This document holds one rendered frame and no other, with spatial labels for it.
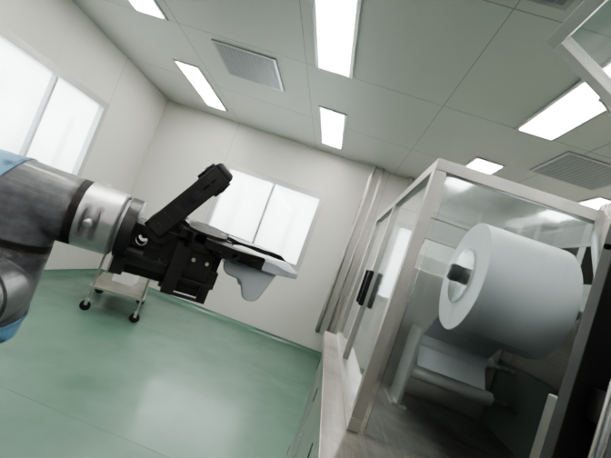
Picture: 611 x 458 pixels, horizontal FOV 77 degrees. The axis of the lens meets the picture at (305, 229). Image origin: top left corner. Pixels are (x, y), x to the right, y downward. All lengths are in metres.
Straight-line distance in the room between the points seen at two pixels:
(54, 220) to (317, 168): 5.30
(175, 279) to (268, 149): 5.39
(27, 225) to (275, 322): 5.22
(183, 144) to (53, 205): 5.74
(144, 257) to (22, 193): 0.13
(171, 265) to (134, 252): 0.05
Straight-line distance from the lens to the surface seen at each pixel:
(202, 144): 6.08
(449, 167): 1.03
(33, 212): 0.47
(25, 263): 0.48
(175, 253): 0.45
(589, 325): 0.49
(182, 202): 0.46
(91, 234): 0.46
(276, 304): 5.57
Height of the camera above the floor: 1.26
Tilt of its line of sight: 4 degrees up
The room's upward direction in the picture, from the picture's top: 20 degrees clockwise
